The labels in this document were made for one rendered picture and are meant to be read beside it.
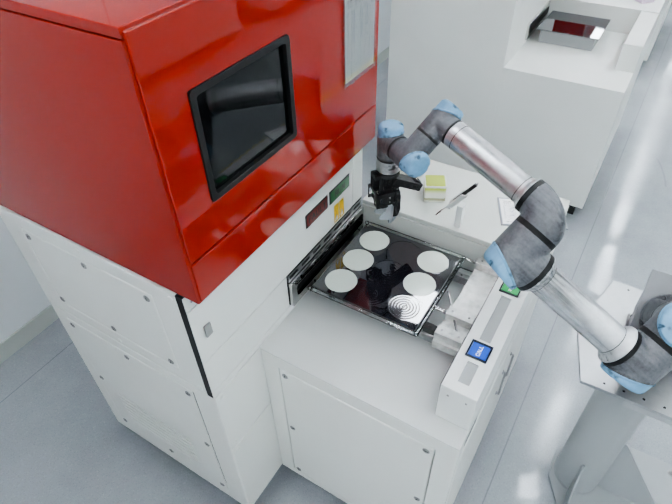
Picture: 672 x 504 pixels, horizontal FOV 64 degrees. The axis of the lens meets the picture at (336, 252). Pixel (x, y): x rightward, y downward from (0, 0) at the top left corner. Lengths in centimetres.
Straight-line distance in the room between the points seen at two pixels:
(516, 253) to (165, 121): 84
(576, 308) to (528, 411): 118
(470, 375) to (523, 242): 35
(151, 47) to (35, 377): 221
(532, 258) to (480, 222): 49
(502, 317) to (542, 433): 105
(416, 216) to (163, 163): 103
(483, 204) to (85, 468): 187
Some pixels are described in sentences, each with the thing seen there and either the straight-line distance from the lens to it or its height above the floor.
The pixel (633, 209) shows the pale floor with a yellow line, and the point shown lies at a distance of 379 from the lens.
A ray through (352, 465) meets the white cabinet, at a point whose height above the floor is 41.
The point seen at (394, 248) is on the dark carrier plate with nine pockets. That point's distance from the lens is 178.
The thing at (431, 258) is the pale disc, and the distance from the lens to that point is 175.
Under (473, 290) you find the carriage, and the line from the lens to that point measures 170.
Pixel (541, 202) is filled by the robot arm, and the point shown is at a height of 131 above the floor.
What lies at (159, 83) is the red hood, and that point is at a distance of 94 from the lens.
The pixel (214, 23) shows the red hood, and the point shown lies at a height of 176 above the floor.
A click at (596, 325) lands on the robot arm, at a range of 146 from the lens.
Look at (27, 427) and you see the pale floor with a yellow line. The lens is 277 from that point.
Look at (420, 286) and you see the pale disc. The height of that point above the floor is 90.
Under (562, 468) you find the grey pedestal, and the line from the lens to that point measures 236.
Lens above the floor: 209
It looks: 43 degrees down
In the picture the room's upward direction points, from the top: 2 degrees counter-clockwise
